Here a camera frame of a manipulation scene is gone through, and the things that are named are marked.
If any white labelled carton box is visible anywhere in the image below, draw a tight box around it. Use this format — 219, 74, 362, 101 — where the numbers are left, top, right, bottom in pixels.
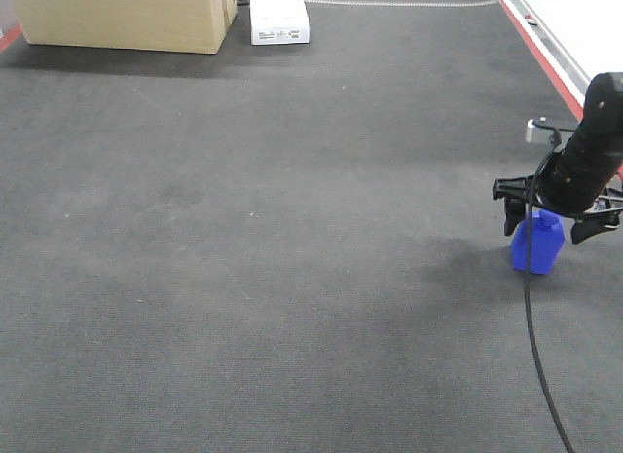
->
249, 0, 311, 46

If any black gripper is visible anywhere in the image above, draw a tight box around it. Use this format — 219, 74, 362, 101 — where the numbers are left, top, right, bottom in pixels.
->
492, 153, 622, 245

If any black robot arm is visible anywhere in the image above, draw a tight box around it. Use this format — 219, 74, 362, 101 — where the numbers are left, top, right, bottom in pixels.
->
492, 72, 622, 245

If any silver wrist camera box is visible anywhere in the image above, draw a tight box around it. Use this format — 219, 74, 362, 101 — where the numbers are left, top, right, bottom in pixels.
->
525, 116, 577, 146

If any blue plastic block part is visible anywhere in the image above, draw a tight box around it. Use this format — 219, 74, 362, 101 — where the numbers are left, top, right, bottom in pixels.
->
511, 209, 565, 275

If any large cardboard box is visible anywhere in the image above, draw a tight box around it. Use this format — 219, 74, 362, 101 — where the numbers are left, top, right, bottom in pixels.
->
11, 0, 238, 55

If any black camera cable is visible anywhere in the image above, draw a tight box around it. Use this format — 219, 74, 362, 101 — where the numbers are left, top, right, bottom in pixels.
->
523, 150, 576, 453

